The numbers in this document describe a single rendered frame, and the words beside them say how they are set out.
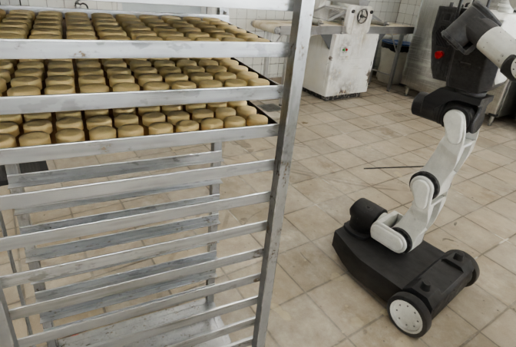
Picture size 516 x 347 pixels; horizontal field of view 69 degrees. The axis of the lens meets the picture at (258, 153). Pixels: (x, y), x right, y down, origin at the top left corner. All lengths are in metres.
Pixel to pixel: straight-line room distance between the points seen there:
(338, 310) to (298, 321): 0.22
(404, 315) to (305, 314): 0.46
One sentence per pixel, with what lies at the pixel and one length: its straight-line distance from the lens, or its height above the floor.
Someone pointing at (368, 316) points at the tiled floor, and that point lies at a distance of 2.06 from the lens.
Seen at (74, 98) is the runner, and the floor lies 1.24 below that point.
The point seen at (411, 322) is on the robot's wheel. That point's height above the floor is 0.08.
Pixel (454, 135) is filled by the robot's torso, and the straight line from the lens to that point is 1.77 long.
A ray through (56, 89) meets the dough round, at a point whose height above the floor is 1.24.
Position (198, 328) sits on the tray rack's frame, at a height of 0.15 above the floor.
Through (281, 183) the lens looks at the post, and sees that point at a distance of 0.89.
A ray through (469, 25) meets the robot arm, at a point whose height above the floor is 1.36.
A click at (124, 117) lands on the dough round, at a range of 0.86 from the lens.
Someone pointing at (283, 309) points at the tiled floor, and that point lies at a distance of 1.97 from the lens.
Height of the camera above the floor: 1.46
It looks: 26 degrees down
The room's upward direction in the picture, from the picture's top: 6 degrees clockwise
